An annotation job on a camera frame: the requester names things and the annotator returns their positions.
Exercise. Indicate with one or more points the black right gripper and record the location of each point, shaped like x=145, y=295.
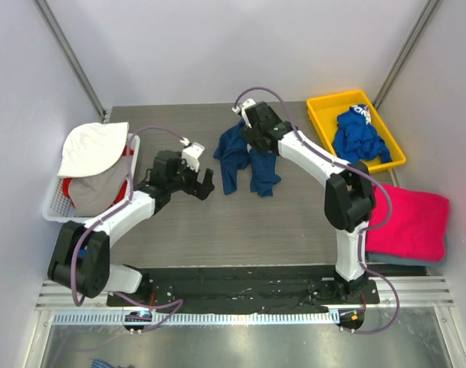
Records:
x=252, y=136

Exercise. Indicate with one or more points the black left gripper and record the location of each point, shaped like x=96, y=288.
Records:
x=192, y=184

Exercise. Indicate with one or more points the dark blue mickey t shirt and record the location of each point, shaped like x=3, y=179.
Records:
x=235, y=154

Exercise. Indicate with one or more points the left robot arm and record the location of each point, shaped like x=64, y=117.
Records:
x=81, y=256

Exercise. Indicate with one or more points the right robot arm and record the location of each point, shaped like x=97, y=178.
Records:
x=349, y=197

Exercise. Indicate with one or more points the yellow plastic tray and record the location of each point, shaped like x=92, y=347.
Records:
x=324, y=110

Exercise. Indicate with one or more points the red t shirt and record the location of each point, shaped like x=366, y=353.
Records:
x=66, y=188

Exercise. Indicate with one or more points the royal blue t shirt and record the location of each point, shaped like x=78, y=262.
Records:
x=357, y=139

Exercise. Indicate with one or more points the white t shirt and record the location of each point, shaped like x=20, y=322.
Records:
x=92, y=148

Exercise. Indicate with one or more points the white plastic laundry basket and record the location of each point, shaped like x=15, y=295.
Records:
x=57, y=208

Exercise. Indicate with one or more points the grey folded t shirt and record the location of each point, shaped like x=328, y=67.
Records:
x=409, y=260

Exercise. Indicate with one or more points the pink folded t shirt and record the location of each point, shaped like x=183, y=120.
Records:
x=416, y=229

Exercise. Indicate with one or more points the checkered cloth bottom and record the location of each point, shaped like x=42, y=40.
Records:
x=99, y=363

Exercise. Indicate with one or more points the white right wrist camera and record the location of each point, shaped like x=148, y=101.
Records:
x=241, y=108

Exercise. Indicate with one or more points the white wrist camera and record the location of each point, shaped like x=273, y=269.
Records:
x=241, y=108
x=191, y=153

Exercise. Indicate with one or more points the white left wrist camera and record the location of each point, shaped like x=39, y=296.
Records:
x=191, y=153

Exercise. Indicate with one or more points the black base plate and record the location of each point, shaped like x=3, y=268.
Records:
x=315, y=272

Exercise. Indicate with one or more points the slotted cable duct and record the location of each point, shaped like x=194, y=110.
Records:
x=140, y=317

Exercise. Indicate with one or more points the aluminium frame post right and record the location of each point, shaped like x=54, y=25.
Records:
x=424, y=19

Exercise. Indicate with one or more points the aluminium frame post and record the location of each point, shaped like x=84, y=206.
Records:
x=66, y=49
x=424, y=19

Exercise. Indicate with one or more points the aluminium frame post left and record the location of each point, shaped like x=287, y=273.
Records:
x=66, y=49

